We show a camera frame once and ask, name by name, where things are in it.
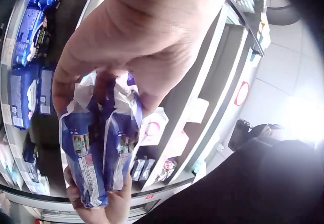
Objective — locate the full shop shelf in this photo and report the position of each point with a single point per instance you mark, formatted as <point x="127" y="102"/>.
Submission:
<point x="25" y="52"/>

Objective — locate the person's right fingers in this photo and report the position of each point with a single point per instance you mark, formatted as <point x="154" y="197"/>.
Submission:
<point x="72" y="193"/>

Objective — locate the blue white packet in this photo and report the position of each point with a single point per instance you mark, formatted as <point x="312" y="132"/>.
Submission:
<point x="83" y="143"/>
<point x="121" y="133"/>

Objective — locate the person's right hand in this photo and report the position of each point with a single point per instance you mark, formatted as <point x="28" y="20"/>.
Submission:
<point x="114" y="211"/>

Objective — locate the person's body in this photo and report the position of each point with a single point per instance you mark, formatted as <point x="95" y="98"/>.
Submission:
<point x="240" y="191"/>

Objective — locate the person's left thumb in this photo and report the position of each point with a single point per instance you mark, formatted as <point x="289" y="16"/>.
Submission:
<point x="154" y="87"/>

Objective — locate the person's left hand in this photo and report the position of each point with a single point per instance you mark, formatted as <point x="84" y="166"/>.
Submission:
<point x="141" y="24"/>

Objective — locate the person's left fingers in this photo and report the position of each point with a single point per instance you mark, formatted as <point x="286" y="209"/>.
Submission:
<point x="63" y="90"/>

